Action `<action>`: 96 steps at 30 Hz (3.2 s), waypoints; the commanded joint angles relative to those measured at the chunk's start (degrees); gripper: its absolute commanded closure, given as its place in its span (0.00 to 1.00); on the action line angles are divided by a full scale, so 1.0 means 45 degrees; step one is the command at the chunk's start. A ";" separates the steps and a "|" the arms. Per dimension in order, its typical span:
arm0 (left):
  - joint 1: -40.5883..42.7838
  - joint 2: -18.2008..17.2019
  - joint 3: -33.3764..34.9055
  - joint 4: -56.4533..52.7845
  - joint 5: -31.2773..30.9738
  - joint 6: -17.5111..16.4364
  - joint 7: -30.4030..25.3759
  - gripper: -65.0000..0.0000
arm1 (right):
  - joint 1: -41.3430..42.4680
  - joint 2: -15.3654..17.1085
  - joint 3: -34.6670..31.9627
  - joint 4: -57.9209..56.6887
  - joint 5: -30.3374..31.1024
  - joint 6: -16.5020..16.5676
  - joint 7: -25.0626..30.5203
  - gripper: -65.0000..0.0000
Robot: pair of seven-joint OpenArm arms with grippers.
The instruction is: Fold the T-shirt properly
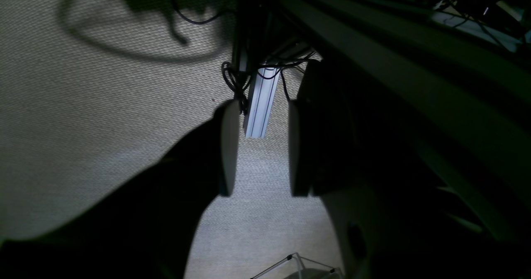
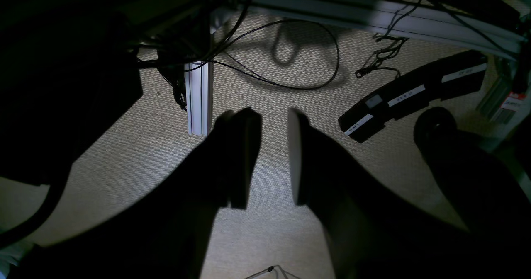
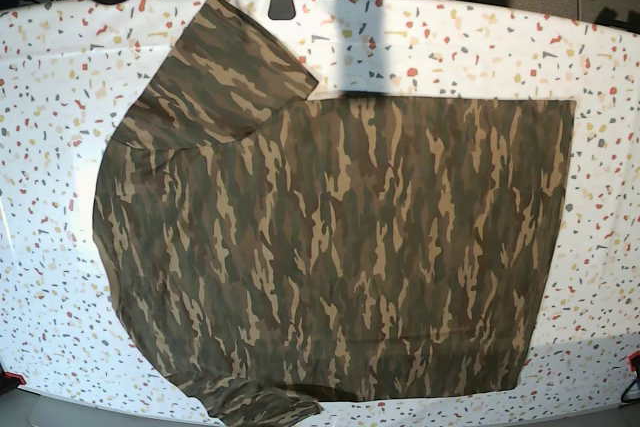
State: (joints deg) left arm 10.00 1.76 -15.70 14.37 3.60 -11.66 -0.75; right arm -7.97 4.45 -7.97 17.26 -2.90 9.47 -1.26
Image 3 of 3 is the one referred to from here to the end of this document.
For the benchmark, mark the red table clamp right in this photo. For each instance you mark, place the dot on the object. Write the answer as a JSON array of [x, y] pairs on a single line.
[[634, 362]]

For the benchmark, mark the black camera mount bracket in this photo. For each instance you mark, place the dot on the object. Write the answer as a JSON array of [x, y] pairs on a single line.
[[281, 10]]

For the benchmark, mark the red table clamp left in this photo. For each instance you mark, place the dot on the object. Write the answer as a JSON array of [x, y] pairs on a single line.
[[10, 381]]

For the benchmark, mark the terrazzo patterned tablecloth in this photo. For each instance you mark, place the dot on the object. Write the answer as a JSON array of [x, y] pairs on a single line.
[[71, 69]]

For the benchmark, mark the camouflage T-shirt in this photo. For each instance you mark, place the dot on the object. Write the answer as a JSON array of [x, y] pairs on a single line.
[[268, 252]]

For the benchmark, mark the red table clamp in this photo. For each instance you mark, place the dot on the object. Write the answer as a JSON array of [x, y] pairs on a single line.
[[634, 362], [10, 381]]

